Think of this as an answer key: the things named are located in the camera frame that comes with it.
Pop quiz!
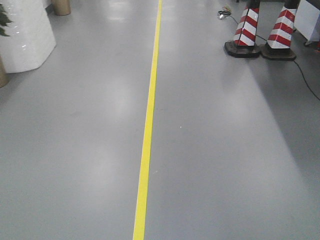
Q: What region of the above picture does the left striped traffic cone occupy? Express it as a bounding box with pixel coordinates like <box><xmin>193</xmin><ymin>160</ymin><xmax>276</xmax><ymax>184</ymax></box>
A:
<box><xmin>224</xmin><ymin>0</ymin><xmax>261</xmax><ymax>58</ymax></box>

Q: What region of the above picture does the striped traffic cone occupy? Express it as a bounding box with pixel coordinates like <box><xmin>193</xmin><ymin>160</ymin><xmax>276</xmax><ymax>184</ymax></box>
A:
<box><xmin>224</xmin><ymin>0</ymin><xmax>261</xmax><ymax>58</ymax></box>
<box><xmin>260</xmin><ymin>0</ymin><xmax>300</xmax><ymax>61</ymax></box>

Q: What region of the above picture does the right striped traffic cone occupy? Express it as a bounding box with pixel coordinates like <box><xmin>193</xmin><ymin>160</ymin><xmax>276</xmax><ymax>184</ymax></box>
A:
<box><xmin>260</xmin><ymin>0</ymin><xmax>300</xmax><ymax>61</ymax></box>

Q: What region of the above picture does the brown cylinder bin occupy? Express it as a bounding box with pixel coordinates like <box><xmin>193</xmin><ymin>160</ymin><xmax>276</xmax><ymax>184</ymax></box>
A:
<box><xmin>51</xmin><ymin>0</ymin><xmax>71</xmax><ymax>16</ymax></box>

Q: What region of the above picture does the white plant pot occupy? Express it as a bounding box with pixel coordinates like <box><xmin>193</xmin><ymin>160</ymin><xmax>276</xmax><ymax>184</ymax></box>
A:
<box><xmin>0</xmin><ymin>0</ymin><xmax>56</xmax><ymax>73</ymax></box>

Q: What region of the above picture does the coiled cable on floor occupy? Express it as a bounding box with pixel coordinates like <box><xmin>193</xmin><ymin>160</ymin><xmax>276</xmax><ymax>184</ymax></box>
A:
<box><xmin>216</xmin><ymin>4</ymin><xmax>233</xmax><ymax>20</ymax></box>

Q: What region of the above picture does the black floor cable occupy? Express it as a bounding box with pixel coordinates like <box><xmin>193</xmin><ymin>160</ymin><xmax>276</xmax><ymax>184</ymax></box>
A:
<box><xmin>224</xmin><ymin>14</ymin><xmax>320</xmax><ymax>100</ymax></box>

